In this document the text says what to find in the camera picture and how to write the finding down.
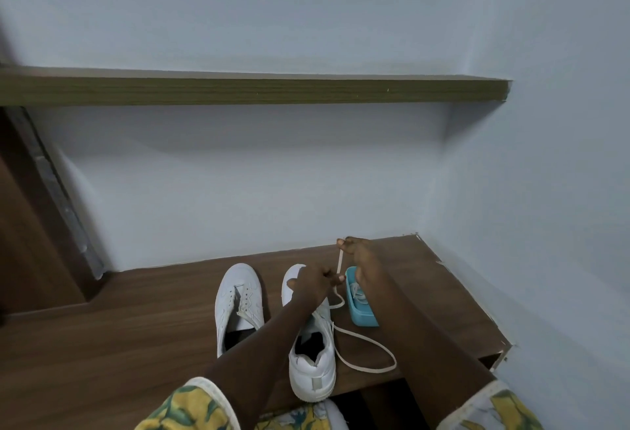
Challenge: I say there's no person's left hand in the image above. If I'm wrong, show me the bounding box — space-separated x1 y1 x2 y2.
287 265 346 308

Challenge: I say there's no person's right hand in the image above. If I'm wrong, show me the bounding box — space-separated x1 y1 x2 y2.
337 236 383 289

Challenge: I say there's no white shoelace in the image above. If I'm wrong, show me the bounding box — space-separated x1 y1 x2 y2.
328 240 398 375

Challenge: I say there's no person's left forearm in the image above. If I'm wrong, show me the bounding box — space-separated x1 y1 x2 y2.
199 297 322 430

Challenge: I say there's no person's right forearm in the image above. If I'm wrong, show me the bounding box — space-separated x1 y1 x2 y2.
361 267 496 430

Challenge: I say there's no teal plastic box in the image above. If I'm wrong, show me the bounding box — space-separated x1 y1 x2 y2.
344 266 380 328

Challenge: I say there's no white sneaker with lace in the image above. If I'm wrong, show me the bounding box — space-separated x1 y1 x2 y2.
282 264 337 403

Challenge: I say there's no white unlaced sneaker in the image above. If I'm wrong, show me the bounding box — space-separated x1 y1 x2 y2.
215 263 266 359

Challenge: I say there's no yellow floral garment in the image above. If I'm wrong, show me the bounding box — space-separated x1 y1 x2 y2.
134 377 545 430

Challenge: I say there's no brown wooden door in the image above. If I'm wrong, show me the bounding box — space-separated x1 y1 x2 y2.
0 106 99 318

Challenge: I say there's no wooden wall shelf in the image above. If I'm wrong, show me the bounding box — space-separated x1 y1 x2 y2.
0 65 513 107

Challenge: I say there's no grey metal door rail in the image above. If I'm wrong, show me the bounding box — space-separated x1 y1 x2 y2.
6 107 107 279

